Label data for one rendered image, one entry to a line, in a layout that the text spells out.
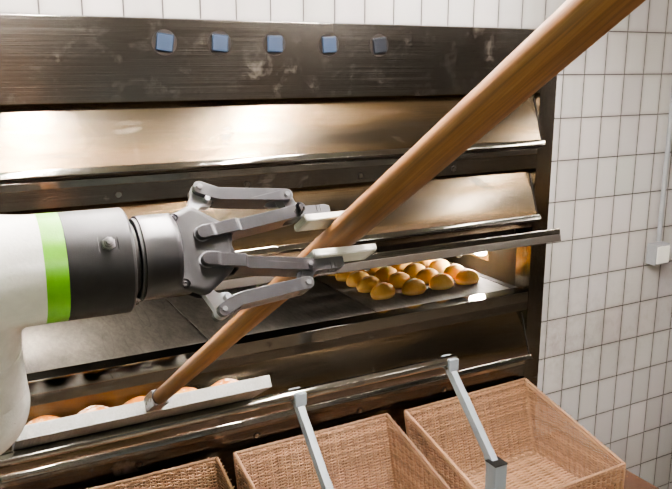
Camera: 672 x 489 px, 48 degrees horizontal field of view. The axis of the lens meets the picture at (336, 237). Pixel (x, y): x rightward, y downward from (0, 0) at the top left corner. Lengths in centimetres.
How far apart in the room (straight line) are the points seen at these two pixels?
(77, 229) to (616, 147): 255
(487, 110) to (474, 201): 206
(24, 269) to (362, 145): 175
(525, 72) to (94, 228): 36
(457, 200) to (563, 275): 60
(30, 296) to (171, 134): 147
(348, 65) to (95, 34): 72
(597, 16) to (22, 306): 46
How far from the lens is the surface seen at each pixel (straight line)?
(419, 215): 245
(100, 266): 63
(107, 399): 223
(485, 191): 262
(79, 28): 202
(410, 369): 211
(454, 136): 56
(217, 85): 210
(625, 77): 301
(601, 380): 326
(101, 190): 204
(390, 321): 249
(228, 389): 175
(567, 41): 48
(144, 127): 206
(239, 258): 69
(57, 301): 64
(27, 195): 202
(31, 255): 63
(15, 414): 71
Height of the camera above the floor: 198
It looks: 13 degrees down
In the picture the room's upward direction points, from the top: straight up
